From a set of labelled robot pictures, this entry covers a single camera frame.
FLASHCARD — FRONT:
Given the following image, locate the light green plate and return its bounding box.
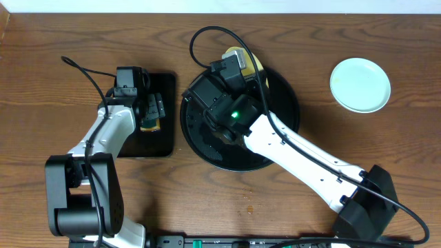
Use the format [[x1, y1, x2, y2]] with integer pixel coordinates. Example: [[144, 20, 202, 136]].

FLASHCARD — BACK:
[[329, 58, 391, 114]]

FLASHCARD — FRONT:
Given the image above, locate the black rectangular tray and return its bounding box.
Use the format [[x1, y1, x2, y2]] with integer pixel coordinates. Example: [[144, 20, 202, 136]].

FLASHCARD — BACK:
[[118, 72, 176, 158]]

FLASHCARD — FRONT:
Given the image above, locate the yellow plate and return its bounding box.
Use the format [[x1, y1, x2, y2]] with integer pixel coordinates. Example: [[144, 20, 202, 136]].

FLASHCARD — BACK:
[[226, 46, 268, 87]]

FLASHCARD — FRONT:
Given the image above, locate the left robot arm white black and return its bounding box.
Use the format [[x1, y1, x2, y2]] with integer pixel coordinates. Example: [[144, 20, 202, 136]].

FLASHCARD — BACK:
[[45, 93, 165, 247]]

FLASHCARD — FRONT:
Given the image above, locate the yellow green scrub sponge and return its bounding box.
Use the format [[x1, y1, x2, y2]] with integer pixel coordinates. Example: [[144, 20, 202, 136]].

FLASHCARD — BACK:
[[140, 118, 161, 132]]

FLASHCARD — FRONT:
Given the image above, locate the black round tray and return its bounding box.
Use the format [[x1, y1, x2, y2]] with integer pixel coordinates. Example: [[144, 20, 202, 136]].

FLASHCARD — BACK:
[[180, 66, 300, 172]]

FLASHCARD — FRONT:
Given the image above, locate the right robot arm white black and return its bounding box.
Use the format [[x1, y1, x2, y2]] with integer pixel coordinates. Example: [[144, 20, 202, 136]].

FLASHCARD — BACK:
[[207, 47, 398, 242]]

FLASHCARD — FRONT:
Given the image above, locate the black equipment rail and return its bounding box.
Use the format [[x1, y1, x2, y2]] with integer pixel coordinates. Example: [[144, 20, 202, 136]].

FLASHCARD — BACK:
[[143, 236, 414, 248]]

